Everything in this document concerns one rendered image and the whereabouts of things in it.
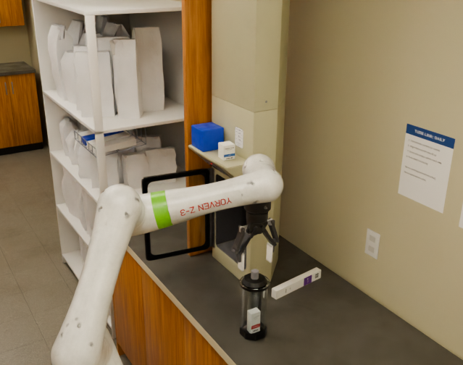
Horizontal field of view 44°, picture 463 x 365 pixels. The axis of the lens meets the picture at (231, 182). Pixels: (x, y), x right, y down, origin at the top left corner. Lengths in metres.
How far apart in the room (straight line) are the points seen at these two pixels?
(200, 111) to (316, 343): 1.06
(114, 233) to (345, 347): 1.02
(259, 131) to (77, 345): 1.07
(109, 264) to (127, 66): 1.86
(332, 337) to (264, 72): 1.01
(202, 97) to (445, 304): 1.26
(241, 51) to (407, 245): 0.97
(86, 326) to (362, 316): 1.19
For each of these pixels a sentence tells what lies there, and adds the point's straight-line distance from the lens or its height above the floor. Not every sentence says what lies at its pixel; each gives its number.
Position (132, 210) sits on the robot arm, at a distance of 1.58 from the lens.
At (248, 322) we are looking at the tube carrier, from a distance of 2.14.
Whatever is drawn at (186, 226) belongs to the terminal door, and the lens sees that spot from 2.55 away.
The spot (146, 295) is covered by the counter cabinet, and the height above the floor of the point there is 0.72.
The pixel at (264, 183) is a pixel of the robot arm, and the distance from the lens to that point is 1.72.
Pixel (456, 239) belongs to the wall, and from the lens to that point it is 2.13.
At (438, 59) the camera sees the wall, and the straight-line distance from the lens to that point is 2.05.
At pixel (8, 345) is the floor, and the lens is 3.89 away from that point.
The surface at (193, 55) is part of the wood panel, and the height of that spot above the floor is 1.87.
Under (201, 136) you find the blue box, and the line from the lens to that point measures 2.30.
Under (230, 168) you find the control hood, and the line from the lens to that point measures 2.15.
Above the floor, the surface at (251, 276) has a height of 1.19.
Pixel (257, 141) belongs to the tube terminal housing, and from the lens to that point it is 2.19.
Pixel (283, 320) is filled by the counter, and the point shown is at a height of 0.94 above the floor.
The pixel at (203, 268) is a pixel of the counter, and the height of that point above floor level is 0.94.
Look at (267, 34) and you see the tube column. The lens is 2.11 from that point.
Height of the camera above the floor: 2.28
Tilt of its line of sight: 22 degrees down
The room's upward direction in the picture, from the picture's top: 1 degrees clockwise
